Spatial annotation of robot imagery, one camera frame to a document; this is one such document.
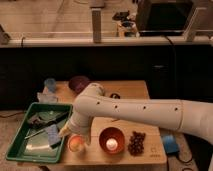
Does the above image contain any white egg-shaped object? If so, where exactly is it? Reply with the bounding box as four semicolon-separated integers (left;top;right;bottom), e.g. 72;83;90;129
106;138;118;150

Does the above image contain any black utensil in tray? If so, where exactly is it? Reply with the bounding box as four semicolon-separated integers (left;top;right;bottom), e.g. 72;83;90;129
27;112;69;129

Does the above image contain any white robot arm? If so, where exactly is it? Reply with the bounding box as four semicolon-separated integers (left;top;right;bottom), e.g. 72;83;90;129
59;83;213;145

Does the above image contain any blue sponge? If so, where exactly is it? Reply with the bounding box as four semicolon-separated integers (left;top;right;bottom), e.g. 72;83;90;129
45;124;61;148

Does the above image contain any black monitor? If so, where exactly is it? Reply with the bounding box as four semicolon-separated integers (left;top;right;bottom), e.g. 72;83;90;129
136;0;193;35

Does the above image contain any purple bowl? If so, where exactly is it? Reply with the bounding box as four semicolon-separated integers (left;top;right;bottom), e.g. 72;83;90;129
68;76;90;94

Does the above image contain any wooden board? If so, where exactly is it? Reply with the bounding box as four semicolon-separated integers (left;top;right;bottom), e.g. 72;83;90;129
43;80;168;166

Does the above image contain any blue plastic cup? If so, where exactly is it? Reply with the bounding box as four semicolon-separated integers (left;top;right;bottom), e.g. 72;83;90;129
44;78;56;93

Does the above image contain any orange apple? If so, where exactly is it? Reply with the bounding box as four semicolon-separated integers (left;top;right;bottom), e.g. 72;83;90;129
69;136;83;151

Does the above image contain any bunch of dark grapes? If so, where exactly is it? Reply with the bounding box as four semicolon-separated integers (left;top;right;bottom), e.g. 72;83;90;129
128;131;146;156

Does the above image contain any blue object on floor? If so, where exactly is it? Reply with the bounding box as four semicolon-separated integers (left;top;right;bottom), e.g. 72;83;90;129
162;135;179;154

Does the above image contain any orange bowl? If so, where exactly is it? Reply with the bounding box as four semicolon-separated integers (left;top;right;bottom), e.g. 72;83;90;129
99;127;125;154

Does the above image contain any green plastic tray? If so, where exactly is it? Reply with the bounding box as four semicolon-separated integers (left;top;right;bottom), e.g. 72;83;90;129
6;102;72;163

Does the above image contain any clear plastic bag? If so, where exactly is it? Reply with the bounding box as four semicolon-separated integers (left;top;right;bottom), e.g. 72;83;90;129
37;92;58;103

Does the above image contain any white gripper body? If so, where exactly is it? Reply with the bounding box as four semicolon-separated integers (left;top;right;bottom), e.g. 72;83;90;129
59;121;91;145

